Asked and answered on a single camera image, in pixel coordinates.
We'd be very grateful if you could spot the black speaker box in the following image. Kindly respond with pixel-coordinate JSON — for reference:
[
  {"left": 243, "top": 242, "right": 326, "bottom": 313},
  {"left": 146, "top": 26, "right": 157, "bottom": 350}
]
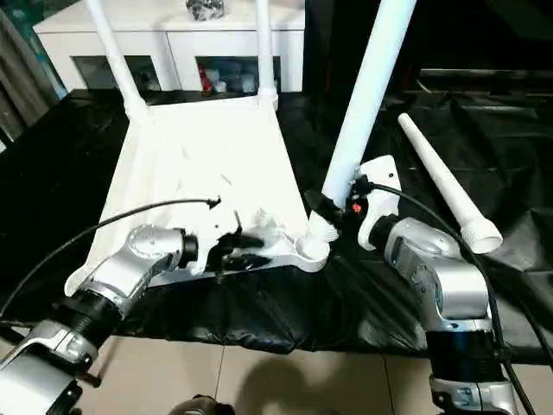
[{"left": 304, "top": 0, "right": 423, "bottom": 100}]

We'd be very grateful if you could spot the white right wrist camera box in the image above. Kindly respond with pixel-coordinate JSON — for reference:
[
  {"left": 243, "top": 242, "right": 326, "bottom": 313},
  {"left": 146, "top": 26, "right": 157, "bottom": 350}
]
[{"left": 353, "top": 154, "right": 401, "bottom": 252}]

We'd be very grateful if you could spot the white upturned plastic table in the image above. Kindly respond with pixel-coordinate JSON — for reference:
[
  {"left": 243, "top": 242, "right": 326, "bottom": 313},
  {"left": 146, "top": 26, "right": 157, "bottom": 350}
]
[{"left": 64, "top": 95, "right": 332, "bottom": 299}]

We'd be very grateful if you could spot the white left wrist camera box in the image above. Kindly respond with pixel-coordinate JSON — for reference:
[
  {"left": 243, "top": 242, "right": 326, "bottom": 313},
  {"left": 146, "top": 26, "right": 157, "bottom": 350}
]
[{"left": 189, "top": 198, "right": 243, "bottom": 276}]

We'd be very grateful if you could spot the black glossy mat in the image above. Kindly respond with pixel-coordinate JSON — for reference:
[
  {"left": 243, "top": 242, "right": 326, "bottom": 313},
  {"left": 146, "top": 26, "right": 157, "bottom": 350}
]
[{"left": 0, "top": 86, "right": 553, "bottom": 360}]

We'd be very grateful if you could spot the grey curtain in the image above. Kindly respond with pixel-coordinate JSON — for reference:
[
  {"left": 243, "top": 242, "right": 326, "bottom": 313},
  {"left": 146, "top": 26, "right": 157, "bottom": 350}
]
[{"left": 0, "top": 8, "right": 60, "bottom": 144}]

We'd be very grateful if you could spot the black left robot foot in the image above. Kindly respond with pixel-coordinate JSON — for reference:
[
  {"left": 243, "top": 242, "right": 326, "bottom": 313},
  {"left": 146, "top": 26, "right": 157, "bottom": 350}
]
[{"left": 172, "top": 393, "right": 237, "bottom": 415}]

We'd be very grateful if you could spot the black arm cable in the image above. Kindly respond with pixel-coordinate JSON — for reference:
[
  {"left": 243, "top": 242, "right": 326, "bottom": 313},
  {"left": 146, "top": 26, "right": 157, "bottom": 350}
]
[
  {"left": 0, "top": 196, "right": 221, "bottom": 319},
  {"left": 356, "top": 175, "right": 553, "bottom": 415}
]

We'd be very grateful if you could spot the black folding table frame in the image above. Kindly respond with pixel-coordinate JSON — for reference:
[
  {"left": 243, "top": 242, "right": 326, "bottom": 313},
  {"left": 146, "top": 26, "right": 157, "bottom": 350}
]
[{"left": 88, "top": 336, "right": 114, "bottom": 390}]

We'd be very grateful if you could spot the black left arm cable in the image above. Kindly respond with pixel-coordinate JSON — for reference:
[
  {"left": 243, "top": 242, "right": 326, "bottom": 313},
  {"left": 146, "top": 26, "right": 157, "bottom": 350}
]
[{"left": 0, "top": 196, "right": 221, "bottom": 319}]

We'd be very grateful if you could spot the white plastic table leg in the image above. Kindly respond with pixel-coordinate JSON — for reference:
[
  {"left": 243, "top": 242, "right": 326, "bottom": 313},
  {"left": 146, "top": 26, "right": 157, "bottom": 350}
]
[
  {"left": 86, "top": 0, "right": 148, "bottom": 127},
  {"left": 254, "top": 0, "right": 280, "bottom": 109},
  {"left": 397, "top": 112, "right": 505, "bottom": 256},
  {"left": 308, "top": 0, "right": 418, "bottom": 243}
]

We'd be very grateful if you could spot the white glass-door cabinet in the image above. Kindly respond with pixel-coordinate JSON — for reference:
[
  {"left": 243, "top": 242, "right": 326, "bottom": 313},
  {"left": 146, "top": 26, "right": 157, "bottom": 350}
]
[{"left": 32, "top": 0, "right": 306, "bottom": 93}]

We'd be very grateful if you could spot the black glossy tv stand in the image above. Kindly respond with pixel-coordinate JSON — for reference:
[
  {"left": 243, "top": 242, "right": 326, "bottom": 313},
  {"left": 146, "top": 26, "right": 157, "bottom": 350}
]
[{"left": 417, "top": 67, "right": 553, "bottom": 94}]

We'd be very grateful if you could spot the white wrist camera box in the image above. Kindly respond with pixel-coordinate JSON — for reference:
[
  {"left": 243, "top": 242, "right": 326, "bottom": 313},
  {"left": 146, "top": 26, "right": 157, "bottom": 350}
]
[
  {"left": 353, "top": 154, "right": 401, "bottom": 252},
  {"left": 189, "top": 198, "right": 243, "bottom": 276}
]

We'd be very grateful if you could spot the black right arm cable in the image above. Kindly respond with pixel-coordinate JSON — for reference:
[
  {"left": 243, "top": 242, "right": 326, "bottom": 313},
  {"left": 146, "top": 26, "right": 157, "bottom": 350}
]
[{"left": 356, "top": 175, "right": 553, "bottom": 415}]

